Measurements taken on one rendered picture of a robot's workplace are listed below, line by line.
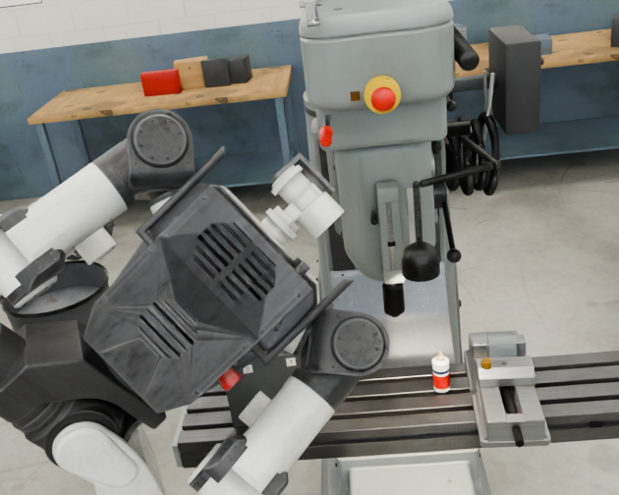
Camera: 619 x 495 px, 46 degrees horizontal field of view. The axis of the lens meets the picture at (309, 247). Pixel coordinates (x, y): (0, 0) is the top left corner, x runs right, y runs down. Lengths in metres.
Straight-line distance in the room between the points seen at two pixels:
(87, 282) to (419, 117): 2.52
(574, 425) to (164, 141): 1.16
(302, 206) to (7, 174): 5.54
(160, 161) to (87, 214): 0.14
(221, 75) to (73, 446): 4.32
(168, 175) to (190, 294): 0.20
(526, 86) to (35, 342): 1.15
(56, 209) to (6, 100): 5.26
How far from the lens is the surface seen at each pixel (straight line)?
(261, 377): 1.71
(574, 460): 3.08
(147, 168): 1.10
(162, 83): 5.33
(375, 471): 1.79
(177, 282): 1.00
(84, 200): 1.13
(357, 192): 1.45
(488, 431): 1.65
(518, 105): 1.74
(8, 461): 3.56
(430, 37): 1.24
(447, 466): 1.80
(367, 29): 1.22
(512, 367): 1.73
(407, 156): 1.42
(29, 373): 1.13
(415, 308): 2.05
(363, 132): 1.36
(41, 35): 6.14
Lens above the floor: 2.08
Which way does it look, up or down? 26 degrees down
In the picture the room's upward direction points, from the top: 8 degrees counter-clockwise
